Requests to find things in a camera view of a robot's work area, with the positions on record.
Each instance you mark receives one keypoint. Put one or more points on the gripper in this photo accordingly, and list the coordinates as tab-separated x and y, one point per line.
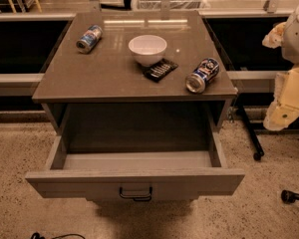
296	39

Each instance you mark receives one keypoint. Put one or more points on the blue pepsi can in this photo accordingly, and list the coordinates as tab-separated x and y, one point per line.
202	75

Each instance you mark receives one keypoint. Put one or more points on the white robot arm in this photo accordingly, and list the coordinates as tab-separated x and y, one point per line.
290	43

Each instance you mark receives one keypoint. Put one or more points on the grey drawer cabinet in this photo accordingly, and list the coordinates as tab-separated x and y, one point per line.
110	74

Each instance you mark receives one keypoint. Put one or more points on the blue red soda can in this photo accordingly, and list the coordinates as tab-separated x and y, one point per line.
90	39

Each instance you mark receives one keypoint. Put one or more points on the open grey top drawer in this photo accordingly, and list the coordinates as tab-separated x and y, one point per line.
174	148

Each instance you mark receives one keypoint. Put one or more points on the black stand leg with caster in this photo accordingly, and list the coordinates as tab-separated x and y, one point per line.
257	146

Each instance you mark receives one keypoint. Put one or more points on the black caster leg right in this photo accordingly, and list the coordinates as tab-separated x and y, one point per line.
289	196

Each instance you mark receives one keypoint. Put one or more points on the white bowl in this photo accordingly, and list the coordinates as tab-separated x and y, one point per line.
147	50

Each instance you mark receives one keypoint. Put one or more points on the white wire basket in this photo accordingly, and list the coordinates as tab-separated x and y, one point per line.
173	4

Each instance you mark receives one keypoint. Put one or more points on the black drawer handle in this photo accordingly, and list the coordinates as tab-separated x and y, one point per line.
137	197

